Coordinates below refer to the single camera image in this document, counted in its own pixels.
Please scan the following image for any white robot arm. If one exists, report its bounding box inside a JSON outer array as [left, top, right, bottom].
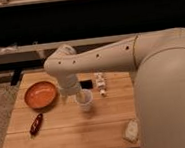
[[44, 27, 185, 148]]

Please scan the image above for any orange bowl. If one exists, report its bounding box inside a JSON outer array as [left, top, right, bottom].
[[24, 81, 58, 109]]

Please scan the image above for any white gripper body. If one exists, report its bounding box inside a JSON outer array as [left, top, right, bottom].
[[56, 74, 81, 96]]

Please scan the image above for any white plastic bottle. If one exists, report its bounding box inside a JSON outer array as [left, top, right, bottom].
[[94, 73, 107, 96]]

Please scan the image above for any black rectangular block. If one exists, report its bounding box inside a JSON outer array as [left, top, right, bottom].
[[80, 80, 93, 89]]

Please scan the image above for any white sponge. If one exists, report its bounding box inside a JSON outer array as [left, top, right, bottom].
[[123, 120, 139, 143]]

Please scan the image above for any wooden table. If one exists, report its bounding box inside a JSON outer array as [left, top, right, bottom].
[[2, 72, 135, 148]]

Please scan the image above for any long grey rail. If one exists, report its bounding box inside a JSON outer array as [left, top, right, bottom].
[[0, 34, 131, 64]]

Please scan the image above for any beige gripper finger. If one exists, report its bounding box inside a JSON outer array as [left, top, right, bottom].
[[76, 91, 86, 103], [61, 96, 68, 104]]

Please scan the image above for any white paper cup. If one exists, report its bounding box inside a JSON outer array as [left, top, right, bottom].
[[75, 88, 93, 112]]

